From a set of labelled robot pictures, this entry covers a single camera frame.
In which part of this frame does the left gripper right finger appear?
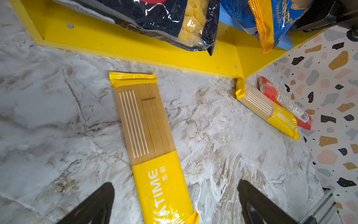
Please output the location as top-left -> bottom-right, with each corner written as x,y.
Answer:
237,179 -> 297,224

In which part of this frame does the red long spaghetti pack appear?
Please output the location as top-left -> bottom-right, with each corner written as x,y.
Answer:
257,76 -> 312,131

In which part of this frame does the yellow shelf unit frame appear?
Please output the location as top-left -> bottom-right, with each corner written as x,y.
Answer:
8,0 -> 322,79

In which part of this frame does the dark penne pasta bag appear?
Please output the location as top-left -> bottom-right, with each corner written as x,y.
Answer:
58,0 -> 220,56

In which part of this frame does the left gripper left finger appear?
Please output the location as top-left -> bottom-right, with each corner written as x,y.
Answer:
58,182 -> 115,224

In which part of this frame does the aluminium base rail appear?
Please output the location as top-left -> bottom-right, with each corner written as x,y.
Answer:
299,189 -> 343,224

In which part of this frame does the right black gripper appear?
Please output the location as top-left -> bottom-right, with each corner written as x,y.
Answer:
289,0 -> 358,42

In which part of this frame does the yellow Pastatime pack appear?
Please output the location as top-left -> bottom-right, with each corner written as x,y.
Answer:
235,77 -> 301,141
109,72 -> 200,224

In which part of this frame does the blue orange orecchiette bag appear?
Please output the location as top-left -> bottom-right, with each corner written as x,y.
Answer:
221,0 -> 313,54

